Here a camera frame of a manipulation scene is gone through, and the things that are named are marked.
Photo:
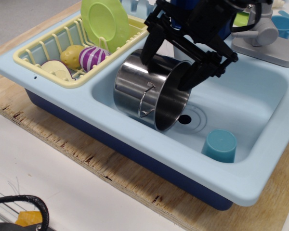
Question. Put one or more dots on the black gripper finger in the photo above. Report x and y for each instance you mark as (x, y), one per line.
(196, 74)
(152, 45)

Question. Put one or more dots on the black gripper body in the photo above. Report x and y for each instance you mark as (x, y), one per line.
(198, 37)

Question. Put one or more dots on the stainless steel pot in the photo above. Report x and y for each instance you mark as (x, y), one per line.
(150, 93)

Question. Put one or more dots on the light blue toy sink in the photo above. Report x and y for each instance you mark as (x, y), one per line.
(251, 100)

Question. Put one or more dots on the green plastic plate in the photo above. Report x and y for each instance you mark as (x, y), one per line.
(105, 22)

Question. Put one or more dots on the grey toy faucet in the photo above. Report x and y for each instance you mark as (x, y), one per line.
(262, 41)

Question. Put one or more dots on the purple striped toy onion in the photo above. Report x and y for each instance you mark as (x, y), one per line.
(91, 56)

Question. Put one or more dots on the teal plastic cup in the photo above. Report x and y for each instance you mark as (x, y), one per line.
(220, 145)

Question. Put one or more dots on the blue plastic mug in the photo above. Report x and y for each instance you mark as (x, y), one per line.
(281, 22)

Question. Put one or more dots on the yellow toy potato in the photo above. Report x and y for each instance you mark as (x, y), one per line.
(70, 56)

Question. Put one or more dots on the yellow dish rack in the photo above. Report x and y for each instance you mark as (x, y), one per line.
(49, 46)

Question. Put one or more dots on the purple toy eggplant slice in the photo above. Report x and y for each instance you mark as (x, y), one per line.
(58, 69)

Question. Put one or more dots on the plywood board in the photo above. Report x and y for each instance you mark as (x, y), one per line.
(89, 187)

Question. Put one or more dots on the yellow tape piece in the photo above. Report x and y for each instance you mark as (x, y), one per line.
(28, 218)

